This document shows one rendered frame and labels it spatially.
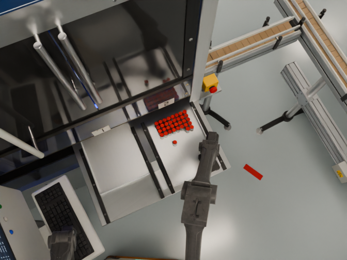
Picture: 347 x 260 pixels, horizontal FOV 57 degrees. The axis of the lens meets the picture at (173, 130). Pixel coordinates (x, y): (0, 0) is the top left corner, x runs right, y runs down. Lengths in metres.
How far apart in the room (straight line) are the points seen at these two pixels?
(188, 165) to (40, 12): 1.07
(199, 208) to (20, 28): 0.67
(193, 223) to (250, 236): 1.60
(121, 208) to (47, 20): 1.03
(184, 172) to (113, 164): 0.36
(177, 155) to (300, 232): 1.33
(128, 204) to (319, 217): 1.58
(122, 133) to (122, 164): 0.16
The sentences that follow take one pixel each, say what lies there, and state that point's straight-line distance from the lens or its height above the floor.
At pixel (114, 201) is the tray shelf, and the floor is 0.88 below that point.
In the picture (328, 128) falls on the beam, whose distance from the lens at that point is 2.26.
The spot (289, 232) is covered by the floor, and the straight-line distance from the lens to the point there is 2.62.
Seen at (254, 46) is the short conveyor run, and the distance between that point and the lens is 1.88.
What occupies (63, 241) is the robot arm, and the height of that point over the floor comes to 1.37.
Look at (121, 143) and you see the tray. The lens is 1.67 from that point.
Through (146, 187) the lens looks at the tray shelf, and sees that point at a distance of 1.62.
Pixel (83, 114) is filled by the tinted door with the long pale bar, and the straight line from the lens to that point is 1.36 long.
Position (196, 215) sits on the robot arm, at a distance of 0.97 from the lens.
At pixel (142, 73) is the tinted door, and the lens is 1.23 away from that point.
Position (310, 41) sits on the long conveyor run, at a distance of 1.99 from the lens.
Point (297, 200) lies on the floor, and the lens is 2.66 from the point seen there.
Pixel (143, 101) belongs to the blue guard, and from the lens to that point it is 1.44.
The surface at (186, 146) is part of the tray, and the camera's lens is 1.65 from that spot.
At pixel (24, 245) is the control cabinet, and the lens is 1.57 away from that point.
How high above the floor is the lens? 2.48
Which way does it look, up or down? 73 degrees down
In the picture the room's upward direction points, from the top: straight up
